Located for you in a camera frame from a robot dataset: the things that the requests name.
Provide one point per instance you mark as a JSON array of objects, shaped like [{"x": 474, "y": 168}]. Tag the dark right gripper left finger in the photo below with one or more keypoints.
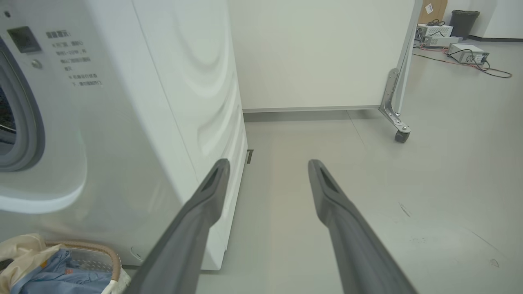
[{"x": 192, "y": 228}]

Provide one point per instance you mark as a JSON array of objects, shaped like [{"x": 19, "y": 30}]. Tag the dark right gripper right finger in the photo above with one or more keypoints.
[{"x": 351, "y": 241}]

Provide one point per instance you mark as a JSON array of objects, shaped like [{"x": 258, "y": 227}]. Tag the blue cartoon print garment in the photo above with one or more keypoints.
[{"x": 65, "y": 277}]

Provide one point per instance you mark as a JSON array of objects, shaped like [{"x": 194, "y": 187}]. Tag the cream fabric garment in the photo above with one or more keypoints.
[{"x": 20, "y": 253}]

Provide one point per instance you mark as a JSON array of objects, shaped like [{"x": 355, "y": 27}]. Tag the cream perforated basket brown rim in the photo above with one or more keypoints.
[{"x": 110, "y": 255}]

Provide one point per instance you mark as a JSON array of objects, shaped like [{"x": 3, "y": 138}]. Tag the white front-load washing machine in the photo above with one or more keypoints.
[{"x": 135, "y": 134}]

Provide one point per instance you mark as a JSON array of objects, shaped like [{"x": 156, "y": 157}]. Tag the metal leg with caster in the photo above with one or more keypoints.
[{"x": 393, "y": 98}]

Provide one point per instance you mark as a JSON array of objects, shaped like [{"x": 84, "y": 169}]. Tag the white partition board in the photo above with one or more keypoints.
[{"x": 318, "y": 53}]

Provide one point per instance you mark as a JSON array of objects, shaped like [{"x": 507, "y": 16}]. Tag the flat grey electronic unit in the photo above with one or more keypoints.
[{"x": 441, "y": 41}]

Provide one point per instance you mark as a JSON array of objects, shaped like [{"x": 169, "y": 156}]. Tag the white bench power unit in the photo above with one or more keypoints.
[{"x": 466, "y": 53}]

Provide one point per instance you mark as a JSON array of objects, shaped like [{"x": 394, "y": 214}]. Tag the white vented electronic box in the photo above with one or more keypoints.
[{"x": 435, "y": 30}]

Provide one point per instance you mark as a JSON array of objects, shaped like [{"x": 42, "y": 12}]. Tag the dark grey trash bin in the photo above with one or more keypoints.
[{"x": 464, "y": 24}]

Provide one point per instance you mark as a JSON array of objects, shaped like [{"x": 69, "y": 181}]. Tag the brown cardboard box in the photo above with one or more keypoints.
[{"x": 435, "y": 10}]

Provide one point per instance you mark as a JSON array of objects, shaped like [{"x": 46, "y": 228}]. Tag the small dark floor bracket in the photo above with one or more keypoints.
[{"x": 250, "y": 156}]

